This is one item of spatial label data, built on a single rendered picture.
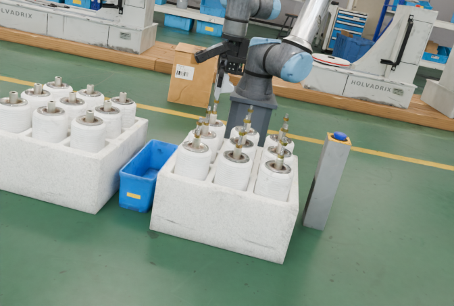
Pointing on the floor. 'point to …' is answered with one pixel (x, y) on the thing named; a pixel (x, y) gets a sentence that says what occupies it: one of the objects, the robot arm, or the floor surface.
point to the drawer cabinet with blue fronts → (345, 21)
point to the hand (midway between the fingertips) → (215, 95)
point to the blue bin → (143, 175)
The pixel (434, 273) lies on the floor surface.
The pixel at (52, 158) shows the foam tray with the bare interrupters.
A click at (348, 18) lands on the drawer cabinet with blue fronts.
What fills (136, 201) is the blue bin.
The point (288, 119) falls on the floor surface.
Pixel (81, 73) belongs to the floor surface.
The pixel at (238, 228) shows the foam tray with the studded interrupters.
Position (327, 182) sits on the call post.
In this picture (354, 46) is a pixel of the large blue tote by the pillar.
